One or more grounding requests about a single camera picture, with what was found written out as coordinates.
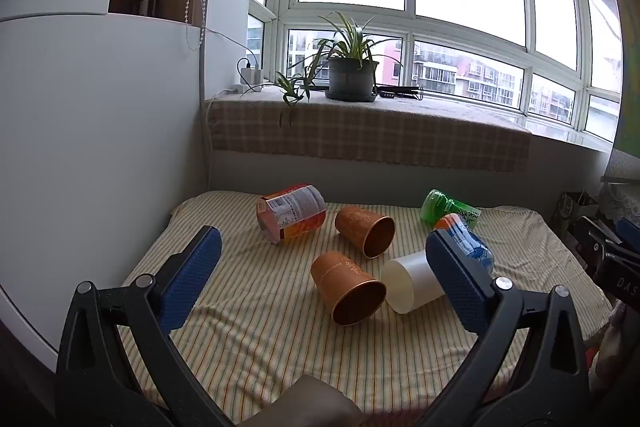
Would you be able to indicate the striped bed sheet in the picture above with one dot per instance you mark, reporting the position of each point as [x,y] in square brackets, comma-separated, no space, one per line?
[260,337]

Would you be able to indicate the white power strip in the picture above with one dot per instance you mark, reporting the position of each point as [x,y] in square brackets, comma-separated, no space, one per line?
[245,88]

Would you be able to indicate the green plastic bottle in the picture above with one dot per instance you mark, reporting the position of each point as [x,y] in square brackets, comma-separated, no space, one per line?
[442,206]

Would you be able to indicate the green spider plant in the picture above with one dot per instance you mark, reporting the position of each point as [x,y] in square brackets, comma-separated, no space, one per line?
[350,39]

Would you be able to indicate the white lace cloth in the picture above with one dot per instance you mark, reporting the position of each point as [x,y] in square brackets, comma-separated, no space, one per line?
[620,199]

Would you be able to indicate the brown paper cup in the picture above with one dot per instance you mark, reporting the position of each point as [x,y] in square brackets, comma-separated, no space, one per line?
[365,229]
[347,289]

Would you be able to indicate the plaid windowsill cloth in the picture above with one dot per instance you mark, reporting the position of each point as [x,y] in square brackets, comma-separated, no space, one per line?
[380,132]

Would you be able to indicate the white cabinet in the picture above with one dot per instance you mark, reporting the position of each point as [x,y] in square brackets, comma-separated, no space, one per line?
[90,132]

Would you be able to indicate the grey brown cloth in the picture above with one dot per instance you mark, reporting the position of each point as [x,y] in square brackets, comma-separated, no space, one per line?
[310,402]

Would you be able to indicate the white charger plug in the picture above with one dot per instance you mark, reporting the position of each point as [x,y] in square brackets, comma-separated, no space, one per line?
[250,75]

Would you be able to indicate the blue orange plastic bottle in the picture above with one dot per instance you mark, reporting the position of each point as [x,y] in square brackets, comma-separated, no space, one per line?
[470,243]

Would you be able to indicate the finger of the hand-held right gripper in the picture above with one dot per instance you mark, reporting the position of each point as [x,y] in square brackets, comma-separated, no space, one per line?
[629,231]

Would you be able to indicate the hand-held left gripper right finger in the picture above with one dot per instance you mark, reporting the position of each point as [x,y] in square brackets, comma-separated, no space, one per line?
[457,283]

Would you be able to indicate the grey plant pot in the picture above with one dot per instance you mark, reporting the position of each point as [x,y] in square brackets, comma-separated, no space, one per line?
[351,77]

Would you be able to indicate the dark glass bottle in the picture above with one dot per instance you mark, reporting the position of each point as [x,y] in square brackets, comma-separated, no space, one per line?
[148,4]

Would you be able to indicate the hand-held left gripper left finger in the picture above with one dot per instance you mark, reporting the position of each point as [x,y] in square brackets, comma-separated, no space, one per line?
[192,277]

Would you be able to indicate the black flat device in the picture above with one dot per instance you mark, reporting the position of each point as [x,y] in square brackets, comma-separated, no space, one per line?
[400,92]

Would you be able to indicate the grey pot saucer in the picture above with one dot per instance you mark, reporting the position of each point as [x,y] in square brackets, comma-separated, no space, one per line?
[350,97]

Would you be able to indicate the white window frame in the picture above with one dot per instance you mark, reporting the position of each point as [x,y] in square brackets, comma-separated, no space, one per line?
[410,24]

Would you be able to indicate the orange labelled can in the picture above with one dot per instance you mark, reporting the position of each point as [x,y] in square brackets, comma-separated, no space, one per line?
[290,213]

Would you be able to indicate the white plastic cup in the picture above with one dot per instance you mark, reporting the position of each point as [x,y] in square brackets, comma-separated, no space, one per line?
[410,282]

